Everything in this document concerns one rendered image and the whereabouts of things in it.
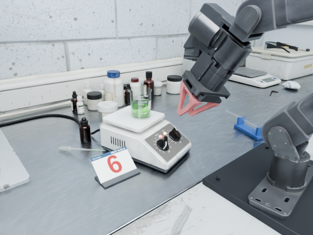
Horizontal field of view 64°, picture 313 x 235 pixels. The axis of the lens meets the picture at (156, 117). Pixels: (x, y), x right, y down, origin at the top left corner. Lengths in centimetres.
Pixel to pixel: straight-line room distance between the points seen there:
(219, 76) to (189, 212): 26
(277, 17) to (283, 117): 16
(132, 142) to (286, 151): 32
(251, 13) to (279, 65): 112
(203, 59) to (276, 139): 20
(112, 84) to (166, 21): 51
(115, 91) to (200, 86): 47
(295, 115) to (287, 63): 108
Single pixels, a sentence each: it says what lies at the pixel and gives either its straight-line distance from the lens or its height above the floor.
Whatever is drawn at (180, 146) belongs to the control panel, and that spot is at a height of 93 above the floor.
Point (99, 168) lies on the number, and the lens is 56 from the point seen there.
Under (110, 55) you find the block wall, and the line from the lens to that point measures 112.
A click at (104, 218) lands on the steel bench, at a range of 48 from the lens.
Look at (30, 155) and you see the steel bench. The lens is 70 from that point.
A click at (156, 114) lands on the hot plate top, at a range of 65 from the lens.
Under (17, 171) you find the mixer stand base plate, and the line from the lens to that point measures 63.
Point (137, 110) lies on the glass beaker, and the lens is 61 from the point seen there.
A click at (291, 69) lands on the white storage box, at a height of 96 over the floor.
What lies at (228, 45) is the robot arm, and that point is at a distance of 50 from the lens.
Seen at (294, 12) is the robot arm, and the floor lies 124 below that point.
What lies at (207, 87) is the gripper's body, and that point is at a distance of 53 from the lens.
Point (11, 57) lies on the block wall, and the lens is 99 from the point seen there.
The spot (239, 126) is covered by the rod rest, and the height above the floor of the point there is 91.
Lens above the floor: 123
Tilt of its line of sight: 23 degrees down
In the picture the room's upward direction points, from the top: 2 degrees clockwise
